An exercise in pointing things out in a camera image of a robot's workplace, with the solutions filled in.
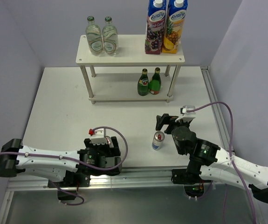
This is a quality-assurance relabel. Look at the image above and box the dark green gold-cap bottle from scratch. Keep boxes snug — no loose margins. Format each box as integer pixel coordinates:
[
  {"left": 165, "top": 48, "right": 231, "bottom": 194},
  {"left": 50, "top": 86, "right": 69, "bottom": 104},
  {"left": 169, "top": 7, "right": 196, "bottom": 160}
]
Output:
[{"left": 149, "top": 67, "right": 161, "bottom": 95}]

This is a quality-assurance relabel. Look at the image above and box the green Perrier labelled bottle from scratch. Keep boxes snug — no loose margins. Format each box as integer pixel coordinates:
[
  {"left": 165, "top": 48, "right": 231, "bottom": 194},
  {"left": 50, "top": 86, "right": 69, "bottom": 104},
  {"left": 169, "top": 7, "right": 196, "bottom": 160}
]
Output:
[{"left": 137, "top": 69, "right": 149, "bottom": 96}]

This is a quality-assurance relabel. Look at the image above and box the clear bottle green cap front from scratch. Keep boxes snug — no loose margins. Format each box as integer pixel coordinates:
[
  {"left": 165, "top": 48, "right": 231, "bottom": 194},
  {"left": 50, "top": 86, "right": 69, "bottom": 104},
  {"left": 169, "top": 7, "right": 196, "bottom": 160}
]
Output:
[{"left": 102, "top": 16, "right": 118, "bottom": 55}]

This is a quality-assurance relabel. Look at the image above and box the clear bottle green cap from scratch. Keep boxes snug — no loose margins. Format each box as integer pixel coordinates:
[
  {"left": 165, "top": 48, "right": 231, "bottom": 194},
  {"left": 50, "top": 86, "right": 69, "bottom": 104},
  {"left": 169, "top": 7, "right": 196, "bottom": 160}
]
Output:
[
  {"left": 102, "top": 16, "right": 118, "bottom": 55},
  {"left": 85, "top": 16, "right": 103, "bottom": 55}
]

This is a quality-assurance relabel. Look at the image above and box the silver blue can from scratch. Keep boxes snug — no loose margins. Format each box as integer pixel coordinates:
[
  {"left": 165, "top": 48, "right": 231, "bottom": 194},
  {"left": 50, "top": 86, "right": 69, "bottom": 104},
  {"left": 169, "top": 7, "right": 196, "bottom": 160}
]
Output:
[
  {"left": 106, "top": 136, "right": 114, "bottom": 148},
  {"left": 151, "top": 131, "right": 165, "bottom": 150}
]

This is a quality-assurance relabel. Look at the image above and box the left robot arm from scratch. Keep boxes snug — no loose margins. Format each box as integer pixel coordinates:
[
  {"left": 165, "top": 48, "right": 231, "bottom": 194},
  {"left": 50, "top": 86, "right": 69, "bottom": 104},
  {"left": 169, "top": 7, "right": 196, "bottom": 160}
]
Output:
[{"left": 0, "top": 136, "right": 122, "bottom": 188}]

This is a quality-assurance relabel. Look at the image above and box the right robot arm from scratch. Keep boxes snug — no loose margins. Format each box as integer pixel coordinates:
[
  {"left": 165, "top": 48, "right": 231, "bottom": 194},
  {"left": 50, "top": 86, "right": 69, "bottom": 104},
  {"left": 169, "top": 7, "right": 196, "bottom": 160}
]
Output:
[{"left": 156, "top": 113, "right": 268, "bottom": 203}]

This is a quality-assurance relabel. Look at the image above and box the beige two-tier shelf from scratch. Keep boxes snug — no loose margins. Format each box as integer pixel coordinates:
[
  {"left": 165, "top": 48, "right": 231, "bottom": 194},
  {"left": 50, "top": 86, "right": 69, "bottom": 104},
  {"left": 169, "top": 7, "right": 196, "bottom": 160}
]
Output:
[{"left": 76, "top": 35, "right": 185, "bottom": 104}]

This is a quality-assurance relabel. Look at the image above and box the red grape juice carton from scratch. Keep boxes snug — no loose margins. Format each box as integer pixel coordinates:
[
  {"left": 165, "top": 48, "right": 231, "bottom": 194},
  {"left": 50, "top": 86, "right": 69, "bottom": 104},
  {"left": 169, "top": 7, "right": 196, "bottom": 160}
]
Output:
[{"left": 144, "top": 0, "right": 166, "bottom": 55}]

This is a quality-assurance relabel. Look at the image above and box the pineapple juice carton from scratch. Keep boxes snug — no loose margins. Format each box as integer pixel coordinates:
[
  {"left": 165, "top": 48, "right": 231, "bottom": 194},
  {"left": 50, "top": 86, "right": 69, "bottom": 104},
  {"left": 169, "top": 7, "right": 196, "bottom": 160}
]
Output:
[{"left": 162, "top": 0, "right": 188, "bottom": 54}]

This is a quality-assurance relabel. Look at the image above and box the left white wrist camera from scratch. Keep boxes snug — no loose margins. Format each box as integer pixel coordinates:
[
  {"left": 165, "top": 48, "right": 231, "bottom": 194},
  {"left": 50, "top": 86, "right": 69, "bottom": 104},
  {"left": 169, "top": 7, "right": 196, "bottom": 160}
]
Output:
[{"left": 89, "top": 128, "right": 108, "bottom": 145}]

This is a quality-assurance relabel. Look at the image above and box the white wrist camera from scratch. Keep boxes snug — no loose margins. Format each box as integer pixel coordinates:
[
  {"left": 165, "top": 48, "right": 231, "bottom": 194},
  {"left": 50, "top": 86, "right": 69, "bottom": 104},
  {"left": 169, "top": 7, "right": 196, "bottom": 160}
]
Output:
[
  {"left": 175, "top": 105, "right": 196, "bottom": 122},
  {"left": 89, "top": 128, "right": 108, "bottom": 145}
]

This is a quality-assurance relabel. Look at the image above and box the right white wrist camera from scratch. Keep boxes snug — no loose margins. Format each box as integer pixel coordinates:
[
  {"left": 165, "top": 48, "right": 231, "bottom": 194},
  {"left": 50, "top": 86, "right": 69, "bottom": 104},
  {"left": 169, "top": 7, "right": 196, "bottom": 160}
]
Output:
[{"left": 175, "top": 105, "right": 196, "bottom": 122}]

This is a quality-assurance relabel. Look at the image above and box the aluminium rail frame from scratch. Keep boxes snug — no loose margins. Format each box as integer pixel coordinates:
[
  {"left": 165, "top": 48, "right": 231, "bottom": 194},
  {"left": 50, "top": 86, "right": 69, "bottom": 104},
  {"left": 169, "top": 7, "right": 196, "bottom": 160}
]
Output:
[{"left": 0, "top": 66, "right": 265, "bottom": 224}]

